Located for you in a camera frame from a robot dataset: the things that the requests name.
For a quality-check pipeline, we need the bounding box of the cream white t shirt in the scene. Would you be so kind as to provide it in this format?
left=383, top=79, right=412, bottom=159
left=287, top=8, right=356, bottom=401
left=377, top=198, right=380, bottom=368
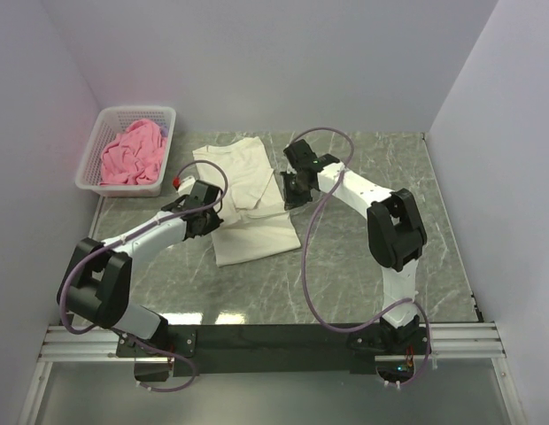
left=192, top=137, right=301, bottom=267

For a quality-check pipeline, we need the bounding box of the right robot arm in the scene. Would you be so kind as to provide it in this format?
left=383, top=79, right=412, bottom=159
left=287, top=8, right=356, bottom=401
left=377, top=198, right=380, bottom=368
left=282, top=140, right=428, bottom=352

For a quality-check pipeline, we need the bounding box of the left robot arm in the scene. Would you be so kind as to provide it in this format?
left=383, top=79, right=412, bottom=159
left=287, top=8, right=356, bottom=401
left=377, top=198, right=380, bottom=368
left=57, top=180, right=227, bottom=350

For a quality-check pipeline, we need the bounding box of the pink t shirt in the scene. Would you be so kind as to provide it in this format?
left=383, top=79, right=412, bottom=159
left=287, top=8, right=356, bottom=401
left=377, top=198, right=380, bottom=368
left=100, top=119, right=167, bottom=186

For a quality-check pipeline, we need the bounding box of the white plastic laundry basket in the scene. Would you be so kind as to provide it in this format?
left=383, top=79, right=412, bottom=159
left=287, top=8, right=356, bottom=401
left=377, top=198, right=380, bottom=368
left=74, top=105, right=176, bottom=197

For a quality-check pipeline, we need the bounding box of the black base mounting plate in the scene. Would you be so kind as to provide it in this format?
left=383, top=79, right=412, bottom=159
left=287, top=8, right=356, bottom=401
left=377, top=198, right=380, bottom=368
left=115, top=322, right=430, bottom=383

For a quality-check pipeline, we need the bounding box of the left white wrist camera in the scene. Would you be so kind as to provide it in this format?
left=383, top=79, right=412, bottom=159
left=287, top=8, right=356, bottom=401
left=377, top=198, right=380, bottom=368
left=173, top=175, right=197, bottom=197

